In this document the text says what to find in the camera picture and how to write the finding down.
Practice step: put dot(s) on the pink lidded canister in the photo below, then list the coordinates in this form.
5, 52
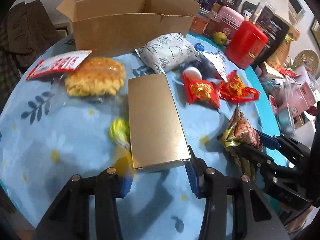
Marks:
230, 22

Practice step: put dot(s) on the large red snack packet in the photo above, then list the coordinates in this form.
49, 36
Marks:
235, 91

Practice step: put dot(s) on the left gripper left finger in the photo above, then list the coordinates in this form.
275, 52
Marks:
68, 215

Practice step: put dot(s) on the yellow green pear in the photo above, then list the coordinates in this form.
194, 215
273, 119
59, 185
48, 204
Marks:
220, 38

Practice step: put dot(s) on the clear jar brown contents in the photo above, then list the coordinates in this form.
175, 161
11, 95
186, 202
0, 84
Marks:
212, 25

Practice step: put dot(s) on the tall jar black label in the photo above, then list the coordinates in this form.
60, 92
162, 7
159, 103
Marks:
262, 14

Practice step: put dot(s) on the brown green nut packets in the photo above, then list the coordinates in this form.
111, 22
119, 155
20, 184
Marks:
240, 131

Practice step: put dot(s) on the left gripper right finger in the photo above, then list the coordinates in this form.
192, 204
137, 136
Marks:
252, 215

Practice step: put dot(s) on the red cylindrical canister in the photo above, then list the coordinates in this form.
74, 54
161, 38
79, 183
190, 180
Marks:
246, 45

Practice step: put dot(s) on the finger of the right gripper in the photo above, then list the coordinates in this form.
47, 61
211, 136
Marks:
291, 149
254, 156

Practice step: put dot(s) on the small red snack packet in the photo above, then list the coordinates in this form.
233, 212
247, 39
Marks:
201, 90

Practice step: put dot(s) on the blue white tube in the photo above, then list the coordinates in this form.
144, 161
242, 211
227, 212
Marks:
193, 67

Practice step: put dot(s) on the white bread-print snack bag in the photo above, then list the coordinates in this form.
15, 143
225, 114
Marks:
167, 52

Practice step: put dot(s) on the brown jacket pile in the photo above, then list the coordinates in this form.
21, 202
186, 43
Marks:
30, 32

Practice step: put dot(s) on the blue floral tablecloth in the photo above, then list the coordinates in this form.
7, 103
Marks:
47, 137

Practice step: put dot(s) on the yellow green lollipop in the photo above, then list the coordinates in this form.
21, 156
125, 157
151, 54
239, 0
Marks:
119, 132

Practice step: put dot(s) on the black stand-up pouch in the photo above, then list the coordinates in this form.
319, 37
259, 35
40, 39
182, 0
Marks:
275, 30

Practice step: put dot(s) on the waffle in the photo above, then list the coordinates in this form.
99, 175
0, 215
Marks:
96, 76

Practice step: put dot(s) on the orange kraft snack bag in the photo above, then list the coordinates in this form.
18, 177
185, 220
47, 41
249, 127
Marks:
278, 58

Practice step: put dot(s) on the open cardboard box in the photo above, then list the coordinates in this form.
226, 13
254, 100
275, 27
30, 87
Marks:
118, 27

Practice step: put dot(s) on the gold rectangular box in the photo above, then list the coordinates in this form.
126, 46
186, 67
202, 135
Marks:
156, 135

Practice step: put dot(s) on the red white sachet packet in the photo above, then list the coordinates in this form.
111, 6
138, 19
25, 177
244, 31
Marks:
66, 62

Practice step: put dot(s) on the silver purple chip bag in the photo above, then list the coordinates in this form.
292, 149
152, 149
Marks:
214, 65

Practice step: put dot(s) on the clear jar orange label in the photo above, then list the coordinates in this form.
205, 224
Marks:
200, 21

